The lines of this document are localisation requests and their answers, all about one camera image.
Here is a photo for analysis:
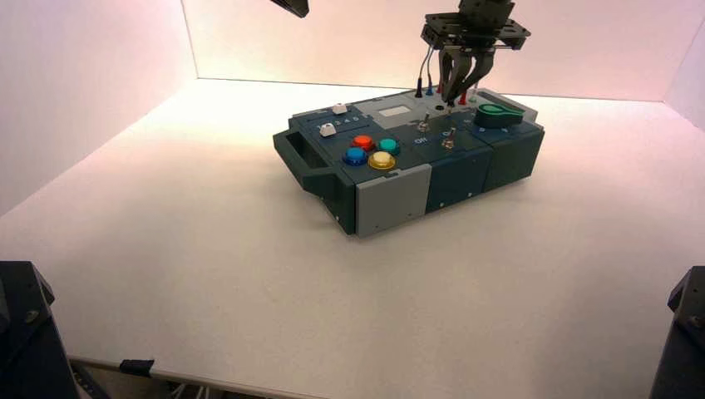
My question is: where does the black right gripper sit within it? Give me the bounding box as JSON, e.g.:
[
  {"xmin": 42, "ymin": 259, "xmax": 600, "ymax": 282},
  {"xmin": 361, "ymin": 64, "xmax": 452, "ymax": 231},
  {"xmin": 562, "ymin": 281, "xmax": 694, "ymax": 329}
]
[{"xmin": 421, "ymin": 0, "xmax": 532, "ymax": 106}]

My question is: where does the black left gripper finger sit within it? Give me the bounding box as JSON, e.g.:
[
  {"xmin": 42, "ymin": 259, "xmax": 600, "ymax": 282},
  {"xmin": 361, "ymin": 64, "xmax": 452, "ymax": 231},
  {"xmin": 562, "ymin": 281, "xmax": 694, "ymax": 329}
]
[{"xmin": 269, "ymin": 0, "xmax": 310, "ymax": 19}]

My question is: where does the black jumper wire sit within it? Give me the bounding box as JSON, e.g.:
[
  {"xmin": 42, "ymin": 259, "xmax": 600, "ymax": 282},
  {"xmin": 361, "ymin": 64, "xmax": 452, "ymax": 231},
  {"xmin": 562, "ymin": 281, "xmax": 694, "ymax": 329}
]
[{"xmin": 414, "ymin": 47, "xmax": 456, "ymax": 108}]

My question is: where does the green rotary knob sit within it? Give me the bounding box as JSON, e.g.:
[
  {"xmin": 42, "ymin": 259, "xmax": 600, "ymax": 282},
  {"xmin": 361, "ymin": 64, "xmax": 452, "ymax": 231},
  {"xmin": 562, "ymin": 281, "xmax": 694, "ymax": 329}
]
[{"xmin": 476, "ymin": 102, "xmax": 525, "ymax": 130}]

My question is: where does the yellow round push button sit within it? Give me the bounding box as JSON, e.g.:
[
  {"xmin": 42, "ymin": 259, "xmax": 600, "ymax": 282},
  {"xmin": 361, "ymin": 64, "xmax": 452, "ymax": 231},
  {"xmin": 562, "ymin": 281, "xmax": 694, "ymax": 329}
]
[{"xmin": 367, "ymin": 151, "xmax": 397, "ymax": 172}]

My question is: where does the dark teal grey control box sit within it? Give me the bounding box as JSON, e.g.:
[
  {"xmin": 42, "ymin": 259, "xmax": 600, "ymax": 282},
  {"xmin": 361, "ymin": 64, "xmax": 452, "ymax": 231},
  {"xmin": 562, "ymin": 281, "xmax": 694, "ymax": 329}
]
[{"xmin": 272, "ymin": 87, "xmax": 546, "ymax": 238}]

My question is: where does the black table edge clamp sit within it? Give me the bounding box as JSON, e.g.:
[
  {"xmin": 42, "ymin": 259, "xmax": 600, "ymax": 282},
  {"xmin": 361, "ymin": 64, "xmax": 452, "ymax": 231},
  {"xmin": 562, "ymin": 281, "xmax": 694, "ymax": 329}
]
[{"xmin": 120, "ymin": 358, "xmax": 155, "ymax": 377}]

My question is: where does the red jumper wire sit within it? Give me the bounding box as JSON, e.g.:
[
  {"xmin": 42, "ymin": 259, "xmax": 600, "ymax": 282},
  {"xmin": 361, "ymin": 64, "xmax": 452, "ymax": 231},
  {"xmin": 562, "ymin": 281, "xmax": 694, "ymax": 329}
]
[{"xmin": 436, "ymin": 82, "xmax": 468, "ymax": 106}]

